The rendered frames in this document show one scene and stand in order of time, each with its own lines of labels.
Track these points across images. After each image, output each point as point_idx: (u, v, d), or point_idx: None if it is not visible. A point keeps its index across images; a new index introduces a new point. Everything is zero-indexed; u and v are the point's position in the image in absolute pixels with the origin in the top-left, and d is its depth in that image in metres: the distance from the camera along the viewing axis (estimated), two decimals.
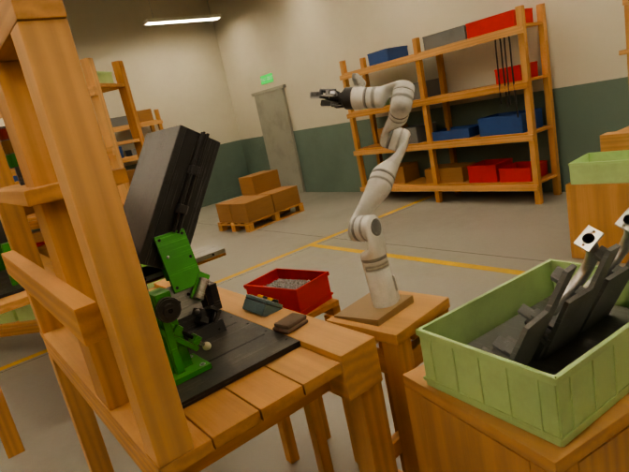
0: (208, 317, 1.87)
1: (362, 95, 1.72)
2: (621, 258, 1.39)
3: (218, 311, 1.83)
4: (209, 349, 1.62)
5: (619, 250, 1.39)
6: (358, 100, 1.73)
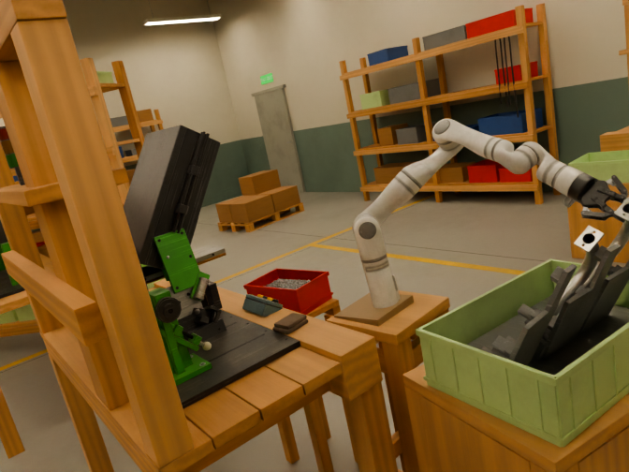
0: (208, 317, 1.87)
1: (553, 186, 1.42)
2: (621, 248, 1.38)
3: (218, 311, 1.83)
4: (209, 349, 1.62)
5: (618, 240, 1.38)
6: (559, 186, 1.40)
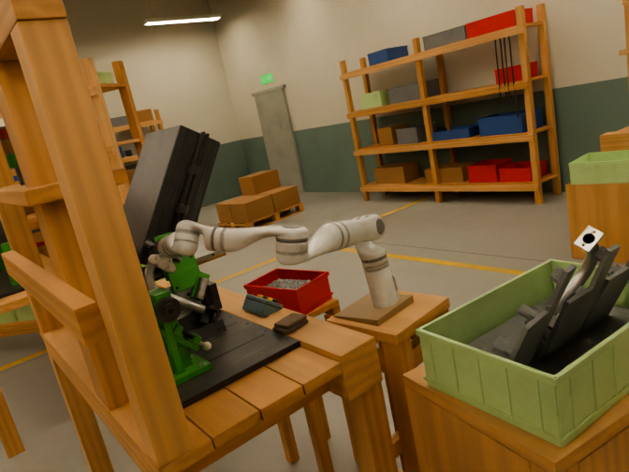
0: (208, 317, 1.87)
1: None
2: None
3: (218, 311, 1.83)
4: (209, 349, 1.62)
5: (157, 286, 1.75)
6: None
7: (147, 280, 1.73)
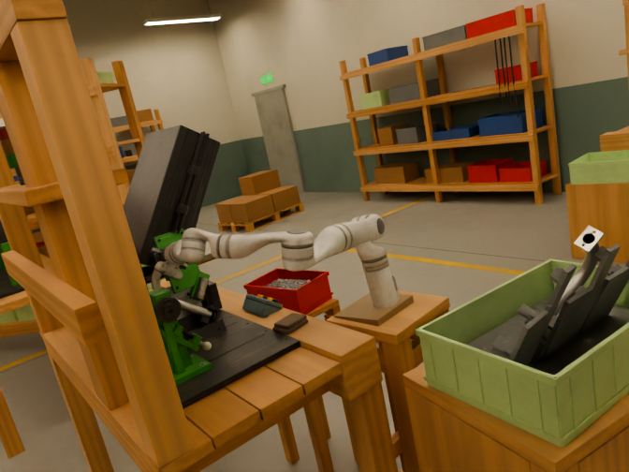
0: None
1: None
2: None
3: (218, 311, 1.83)
4: (209, 349, 1.62)
5: None
6: None
7: (153, 287, 1.74)
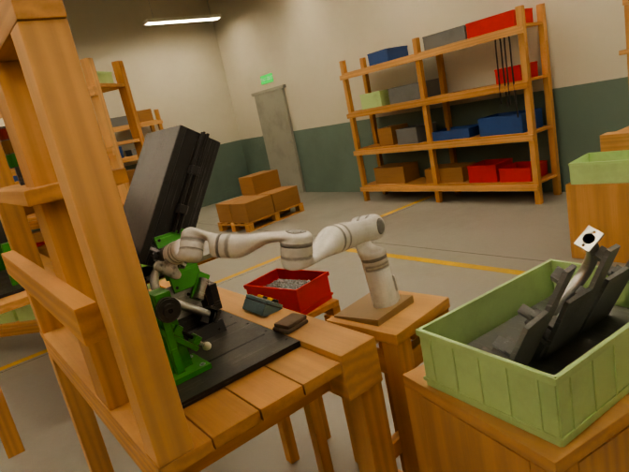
0: (208, 317, 1.87)
1: None
2: None
3: (218, 311, 1.83)
4: (209, 349, 1.62)
5: None
6: None
7: (153, 286, 1.74)
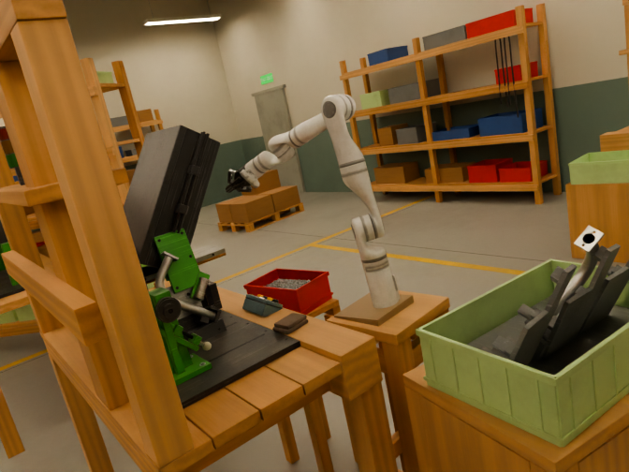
0: None
1: None
2: None
3: (218, 311, 1.83)
4: (209, 349, 1.62)
5: None
6: None
7: (158, 288, 1.75)
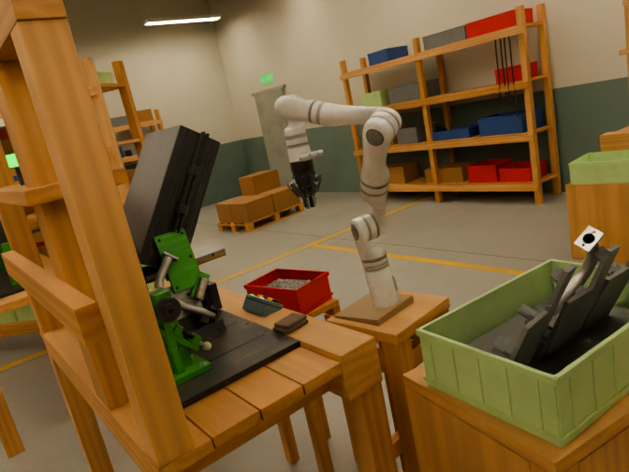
0: None
1: None
2: None
3: (218, 311, 1.83)
4: (209, 349, 1.62)
5: None
6: None
7: (158, 288, 1.75)
